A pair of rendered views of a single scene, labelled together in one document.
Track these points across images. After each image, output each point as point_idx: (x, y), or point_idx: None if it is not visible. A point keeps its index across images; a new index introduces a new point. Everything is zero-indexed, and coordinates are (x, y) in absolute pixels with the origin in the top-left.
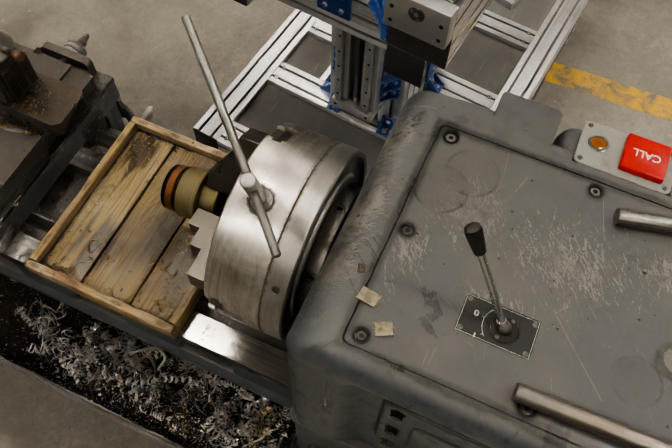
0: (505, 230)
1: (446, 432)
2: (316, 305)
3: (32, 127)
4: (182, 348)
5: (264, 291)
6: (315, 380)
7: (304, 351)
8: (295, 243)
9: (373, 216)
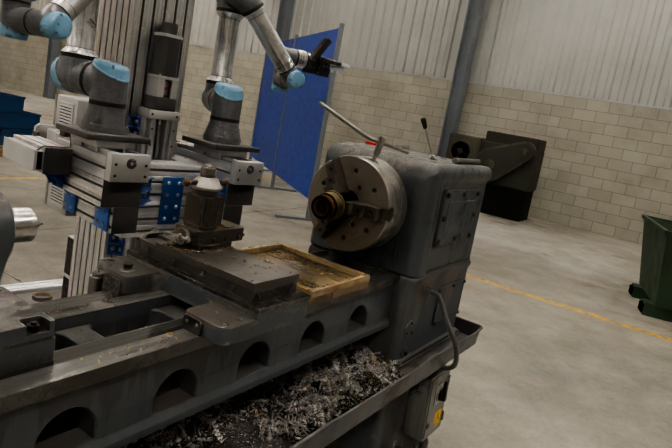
0: (397, 152)
1: (455, 191)
2: (421, 165)
3: (225, 245)
4: (346, 333)
5: (400, 188)
6: (438, 192)
7: (439, 169)
8: (391, 167)
9: (388, 154)
